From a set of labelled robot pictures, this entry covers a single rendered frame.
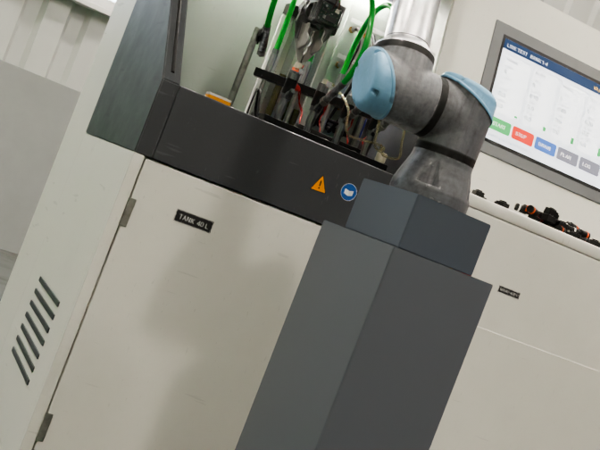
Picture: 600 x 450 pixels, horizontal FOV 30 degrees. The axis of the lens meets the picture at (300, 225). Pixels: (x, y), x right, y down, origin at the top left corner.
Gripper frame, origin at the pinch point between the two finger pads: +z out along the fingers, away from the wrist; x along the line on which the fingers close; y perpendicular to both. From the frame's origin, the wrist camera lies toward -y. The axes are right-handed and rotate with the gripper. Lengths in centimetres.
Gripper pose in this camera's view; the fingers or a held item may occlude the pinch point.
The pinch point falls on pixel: (301, 57)
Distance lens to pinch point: 266.6
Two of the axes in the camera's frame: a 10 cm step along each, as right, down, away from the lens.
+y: 3.5, 1.4, -9.3
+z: -3.6, 9.3, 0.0
